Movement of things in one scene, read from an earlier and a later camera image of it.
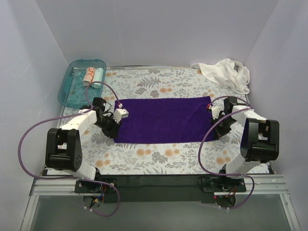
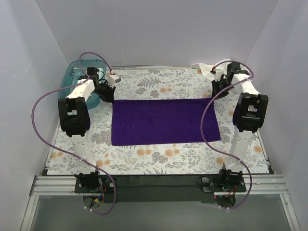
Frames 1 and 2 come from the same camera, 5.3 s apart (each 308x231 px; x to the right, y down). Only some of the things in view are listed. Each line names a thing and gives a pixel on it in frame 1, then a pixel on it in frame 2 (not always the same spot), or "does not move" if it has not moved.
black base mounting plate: [160, 188] does not move
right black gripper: [221, 127] -> [219, 87]
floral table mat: [205, 157] does not move
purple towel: [171, 120] does not move
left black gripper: [110, 127] -> [106, 90]
